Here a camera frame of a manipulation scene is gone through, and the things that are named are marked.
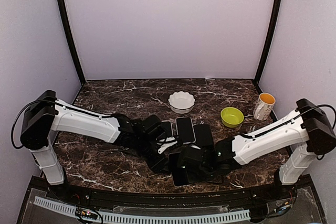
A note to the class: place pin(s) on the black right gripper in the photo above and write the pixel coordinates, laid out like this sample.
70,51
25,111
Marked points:
191,179

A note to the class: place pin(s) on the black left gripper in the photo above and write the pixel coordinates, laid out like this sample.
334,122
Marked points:
156,165

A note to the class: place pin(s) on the pink phone case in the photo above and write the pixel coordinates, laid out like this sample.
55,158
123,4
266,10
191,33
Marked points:
167,127

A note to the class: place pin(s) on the black phone case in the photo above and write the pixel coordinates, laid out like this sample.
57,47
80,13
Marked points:
203,136

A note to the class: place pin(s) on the black smartphone silver edge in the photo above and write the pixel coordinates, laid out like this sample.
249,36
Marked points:
185,130

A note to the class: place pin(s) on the lavender phone case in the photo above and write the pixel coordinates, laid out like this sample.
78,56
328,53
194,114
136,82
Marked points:
185,130

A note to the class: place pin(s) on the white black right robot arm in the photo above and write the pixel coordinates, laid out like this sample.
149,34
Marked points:
307,127

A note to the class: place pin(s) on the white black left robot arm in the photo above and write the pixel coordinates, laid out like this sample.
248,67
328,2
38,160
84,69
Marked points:
147,137

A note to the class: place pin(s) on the white scalloped bowl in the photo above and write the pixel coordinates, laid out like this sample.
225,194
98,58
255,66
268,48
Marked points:
181,102

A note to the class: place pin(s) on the green bowl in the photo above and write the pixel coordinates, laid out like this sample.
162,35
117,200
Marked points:
231,117

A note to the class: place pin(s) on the white mug yellow inside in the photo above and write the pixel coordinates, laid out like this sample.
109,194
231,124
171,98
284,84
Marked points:
264,106

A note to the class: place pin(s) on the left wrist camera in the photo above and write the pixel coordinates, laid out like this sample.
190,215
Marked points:
166,143

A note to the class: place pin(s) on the white slotted cable duct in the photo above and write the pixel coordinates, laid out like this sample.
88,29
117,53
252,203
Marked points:
140,215

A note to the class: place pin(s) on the black front table rail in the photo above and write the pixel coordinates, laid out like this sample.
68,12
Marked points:
253,197

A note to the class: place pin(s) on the black left corner post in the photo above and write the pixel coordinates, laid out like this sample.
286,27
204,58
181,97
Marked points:
70,41

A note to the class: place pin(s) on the black corner post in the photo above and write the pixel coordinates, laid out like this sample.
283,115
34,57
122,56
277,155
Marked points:
268,41
70,41

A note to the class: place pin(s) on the black right corner post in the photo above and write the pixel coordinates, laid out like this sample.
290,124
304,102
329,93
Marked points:
268,41

